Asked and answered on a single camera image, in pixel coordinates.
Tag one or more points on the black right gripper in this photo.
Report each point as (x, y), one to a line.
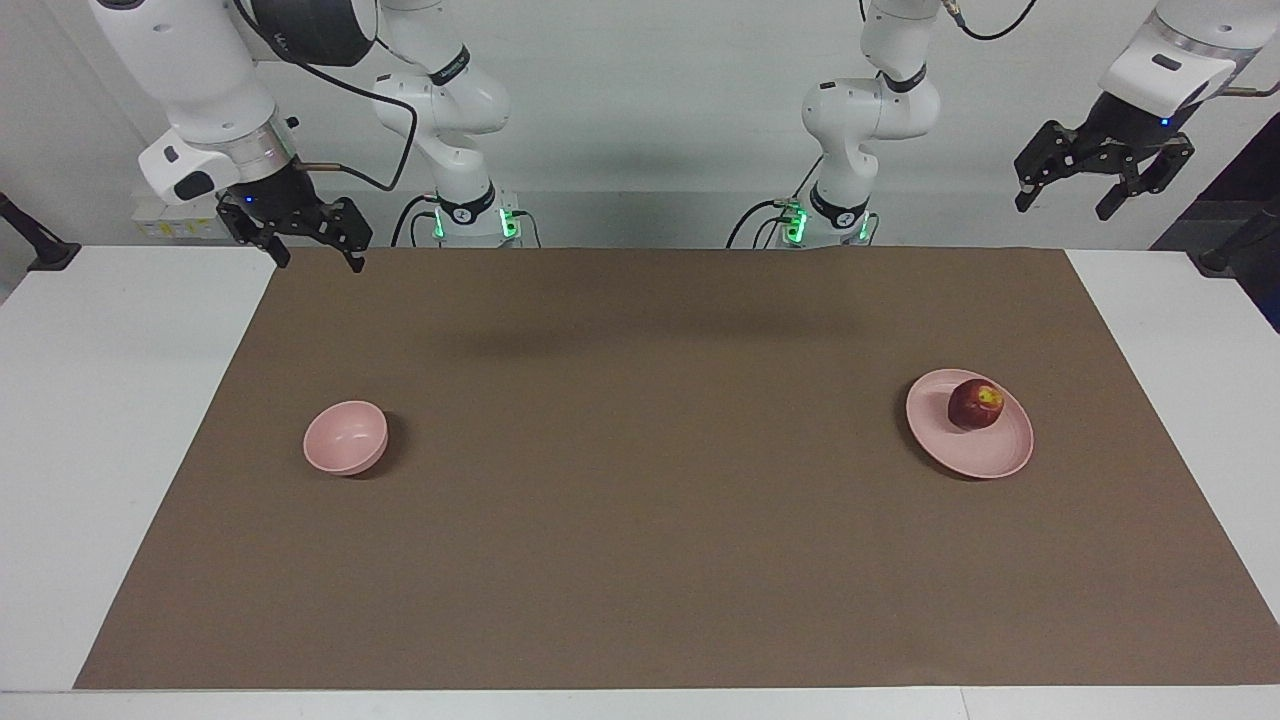
(285, 195)

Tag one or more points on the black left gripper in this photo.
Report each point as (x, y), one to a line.
(1115, 140)

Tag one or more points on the red apple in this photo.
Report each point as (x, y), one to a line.
(974, 404)

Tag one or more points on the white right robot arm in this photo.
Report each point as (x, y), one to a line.
(200, 70)

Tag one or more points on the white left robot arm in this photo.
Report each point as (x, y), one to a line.
(865, 120)

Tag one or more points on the pink bowl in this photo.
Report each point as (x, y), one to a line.
(345, 437)

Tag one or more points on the pink plate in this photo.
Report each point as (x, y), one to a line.
(985, 450)

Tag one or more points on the dark cabinet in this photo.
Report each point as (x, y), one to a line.
(1255, 170)

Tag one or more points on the brown table mat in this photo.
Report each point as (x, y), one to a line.
(640, 520)

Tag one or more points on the white wall socket box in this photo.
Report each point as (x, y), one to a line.
(165, 222)

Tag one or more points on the black clamp mount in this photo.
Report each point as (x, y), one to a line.
(1235, 248)
(45, 250)

